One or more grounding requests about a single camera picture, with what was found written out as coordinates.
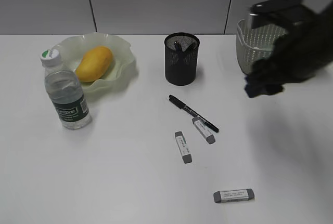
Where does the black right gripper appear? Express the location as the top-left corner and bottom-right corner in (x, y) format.
(245, 3), (332, 98)

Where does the black marker pen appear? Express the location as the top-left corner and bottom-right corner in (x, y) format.
(184, 42), (197, 52)
(174, 41), (183, 54)
(169, 95), (220, 133)

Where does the grey white eraser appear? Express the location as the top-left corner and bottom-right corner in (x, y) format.
(192, 117), (215, 144)
(213, 188), (254, 203)
(174, 131), (192, 164)

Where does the grey white eraser front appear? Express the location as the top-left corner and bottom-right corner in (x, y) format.
(213, 188), (254, 203)

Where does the yellow mango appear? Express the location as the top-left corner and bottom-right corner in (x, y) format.
(75, 46), (113, 83)

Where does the clear plastic water bottle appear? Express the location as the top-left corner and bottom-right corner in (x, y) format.
(40, 49), (92, 130)

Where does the pale green plastic basket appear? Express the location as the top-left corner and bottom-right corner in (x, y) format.
(236, 19), (287, 74)

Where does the black mesh pen holder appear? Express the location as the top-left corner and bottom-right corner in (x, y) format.
(164, 32), (200, 86)

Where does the frosted green wavy plate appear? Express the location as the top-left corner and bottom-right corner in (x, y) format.
(53, 32), (139, 103)

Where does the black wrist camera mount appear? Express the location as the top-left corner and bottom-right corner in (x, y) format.
(247, 0), (316, 31)

